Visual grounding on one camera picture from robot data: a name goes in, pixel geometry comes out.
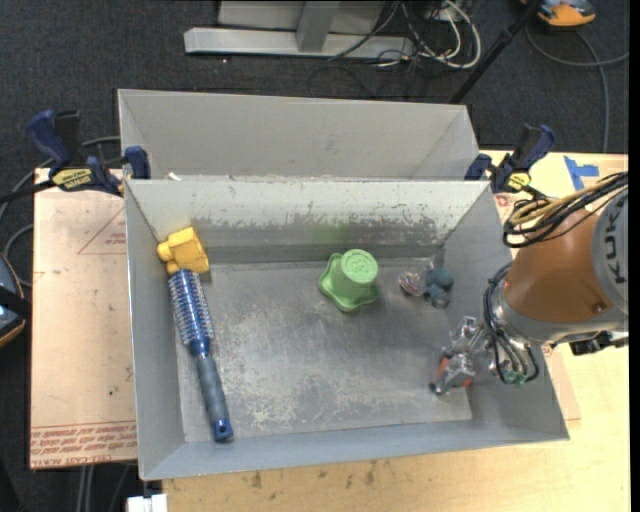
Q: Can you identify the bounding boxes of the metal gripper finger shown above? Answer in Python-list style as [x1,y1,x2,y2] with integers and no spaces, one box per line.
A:
[439,349,470,375]
[429,367,476,397]

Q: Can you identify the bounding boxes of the dark blue-grey toy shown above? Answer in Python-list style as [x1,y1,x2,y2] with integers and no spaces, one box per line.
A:
[423,267,455,309]

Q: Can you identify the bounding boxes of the clear glass thing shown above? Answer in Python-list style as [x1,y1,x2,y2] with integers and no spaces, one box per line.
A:
[398,269,429,298]

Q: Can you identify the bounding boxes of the green plastic cup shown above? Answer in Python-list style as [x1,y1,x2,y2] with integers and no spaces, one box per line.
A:
[317,248,380,314]

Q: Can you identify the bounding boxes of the grey metal bin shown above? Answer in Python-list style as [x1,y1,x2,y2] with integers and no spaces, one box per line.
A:
[117,88,571,482]

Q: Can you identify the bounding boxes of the blue round hairbrush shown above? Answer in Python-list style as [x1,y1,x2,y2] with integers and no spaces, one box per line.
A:
[166,268,236,444]

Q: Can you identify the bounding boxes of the yellow toy block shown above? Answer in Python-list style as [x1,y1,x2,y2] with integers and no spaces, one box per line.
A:
[156,226,212,276]

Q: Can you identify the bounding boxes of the brown cardboard board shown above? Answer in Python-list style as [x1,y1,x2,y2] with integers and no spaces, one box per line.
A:
[29,167,584,471]

